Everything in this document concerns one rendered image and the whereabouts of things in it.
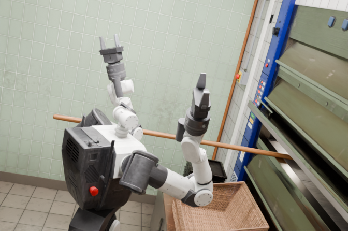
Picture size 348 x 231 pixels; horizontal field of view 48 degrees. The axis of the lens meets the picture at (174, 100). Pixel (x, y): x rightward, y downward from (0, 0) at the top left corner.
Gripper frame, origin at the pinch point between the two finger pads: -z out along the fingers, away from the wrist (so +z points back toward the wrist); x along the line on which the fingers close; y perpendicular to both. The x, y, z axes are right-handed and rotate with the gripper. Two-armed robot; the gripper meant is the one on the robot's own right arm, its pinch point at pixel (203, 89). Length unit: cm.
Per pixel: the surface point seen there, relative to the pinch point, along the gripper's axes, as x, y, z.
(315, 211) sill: 3, 66, 69
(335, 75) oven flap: 47, 74, 21
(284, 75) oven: 97, 72, 57
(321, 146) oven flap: 22, 67, 46
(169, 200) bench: 68, 7, 154
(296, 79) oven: 80, 72, 48
